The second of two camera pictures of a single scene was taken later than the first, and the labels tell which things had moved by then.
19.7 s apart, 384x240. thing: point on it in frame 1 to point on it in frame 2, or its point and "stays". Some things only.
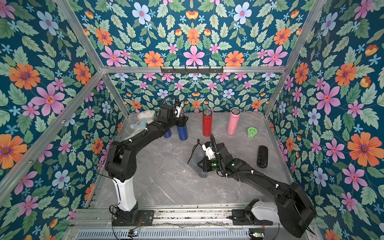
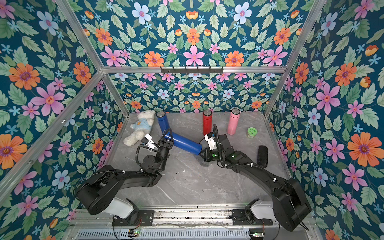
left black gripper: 182,121 to 162,144
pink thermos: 233,122 stays
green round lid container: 251,132 stays
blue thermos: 183,132 to 180,141
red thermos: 207,123 stays
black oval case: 262,157 stays
